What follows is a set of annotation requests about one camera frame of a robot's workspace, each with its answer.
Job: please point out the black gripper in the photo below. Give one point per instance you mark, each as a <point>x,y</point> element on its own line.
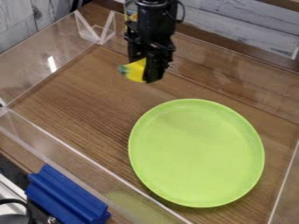
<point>148,37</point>

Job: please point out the yellow toy banana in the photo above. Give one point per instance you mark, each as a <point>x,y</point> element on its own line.
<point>133,70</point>

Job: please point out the green round plate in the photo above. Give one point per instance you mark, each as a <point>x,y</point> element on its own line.
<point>196,153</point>

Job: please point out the yellow labelled tin can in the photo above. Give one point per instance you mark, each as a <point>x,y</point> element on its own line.
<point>129,12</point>

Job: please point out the clear acrylic front barrier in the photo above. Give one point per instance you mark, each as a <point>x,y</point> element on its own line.
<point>35,149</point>

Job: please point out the blue plastic clamp block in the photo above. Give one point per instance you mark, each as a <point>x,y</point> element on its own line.
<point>71,204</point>

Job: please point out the clear acrylic corner bracket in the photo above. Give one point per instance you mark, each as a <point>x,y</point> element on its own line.
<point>93,33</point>

